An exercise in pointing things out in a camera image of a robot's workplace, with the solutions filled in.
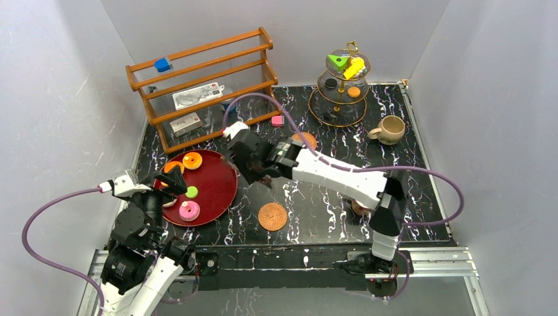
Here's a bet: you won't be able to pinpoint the dark red round tray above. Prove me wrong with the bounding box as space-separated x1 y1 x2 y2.
163 149 238 227

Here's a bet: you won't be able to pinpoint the black sandwich cookie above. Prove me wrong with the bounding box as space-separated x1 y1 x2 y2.
324 78 338 90

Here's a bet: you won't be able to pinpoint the round biscuit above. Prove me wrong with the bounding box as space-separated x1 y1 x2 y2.
347 86 361 98

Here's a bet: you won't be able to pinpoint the green cake wedge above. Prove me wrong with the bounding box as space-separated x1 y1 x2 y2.
326 54 350 72

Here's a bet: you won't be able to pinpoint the yellow cake slice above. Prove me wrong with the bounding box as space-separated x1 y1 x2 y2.
343 57 366 80

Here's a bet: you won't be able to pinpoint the metal tongs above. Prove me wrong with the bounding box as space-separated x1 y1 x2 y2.
222 157 238 173

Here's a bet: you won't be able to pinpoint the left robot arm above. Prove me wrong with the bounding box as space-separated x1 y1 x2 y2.
99 167 198 315

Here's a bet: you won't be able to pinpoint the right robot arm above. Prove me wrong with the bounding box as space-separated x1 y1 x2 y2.
223 124 407 273

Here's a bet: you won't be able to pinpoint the green macaron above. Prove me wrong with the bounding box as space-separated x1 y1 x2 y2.
185 186 199 199

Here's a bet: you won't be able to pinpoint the orange donut right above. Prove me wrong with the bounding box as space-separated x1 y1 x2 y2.
182 151 203 170

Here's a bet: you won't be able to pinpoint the pink donut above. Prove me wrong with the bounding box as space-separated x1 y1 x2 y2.
178 201 201 222

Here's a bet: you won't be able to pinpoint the pink eraser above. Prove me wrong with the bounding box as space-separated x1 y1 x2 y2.
270 115 285 127

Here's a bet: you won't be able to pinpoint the near woven coaster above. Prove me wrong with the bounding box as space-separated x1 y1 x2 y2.
257 203 288 232

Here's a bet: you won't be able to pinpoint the woven coaster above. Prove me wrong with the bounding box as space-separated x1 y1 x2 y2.
257 203 288 232
291 132 318 149

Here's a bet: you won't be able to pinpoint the far woven coaster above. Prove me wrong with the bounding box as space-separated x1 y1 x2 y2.
291 132 318 149

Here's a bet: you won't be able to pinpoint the small white box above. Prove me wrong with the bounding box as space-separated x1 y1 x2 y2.
170 113 203 137

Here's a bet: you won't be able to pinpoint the white flat package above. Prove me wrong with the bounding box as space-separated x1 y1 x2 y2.
172 82 225 111

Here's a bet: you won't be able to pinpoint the wooden three-tier shelf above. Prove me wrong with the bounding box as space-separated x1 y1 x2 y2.
125 27 278 154

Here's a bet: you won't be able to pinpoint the pink white mug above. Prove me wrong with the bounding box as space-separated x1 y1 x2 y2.
351 200 370 217

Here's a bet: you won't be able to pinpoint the glass three-tier dessert stand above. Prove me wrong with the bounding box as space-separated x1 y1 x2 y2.
309 41 372 127

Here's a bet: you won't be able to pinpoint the blue block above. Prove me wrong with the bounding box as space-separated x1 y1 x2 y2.
153 57 172 73

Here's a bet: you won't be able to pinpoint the beige mug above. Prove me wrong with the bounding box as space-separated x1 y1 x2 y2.
368 115 406 145

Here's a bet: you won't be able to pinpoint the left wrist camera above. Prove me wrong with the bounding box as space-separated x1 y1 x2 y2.
97 169 151 198

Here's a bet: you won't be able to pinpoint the black base frame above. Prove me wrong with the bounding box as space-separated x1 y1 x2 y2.
195 244 371 291

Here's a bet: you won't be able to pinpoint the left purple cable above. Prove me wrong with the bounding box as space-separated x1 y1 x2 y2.
22 187 105 316

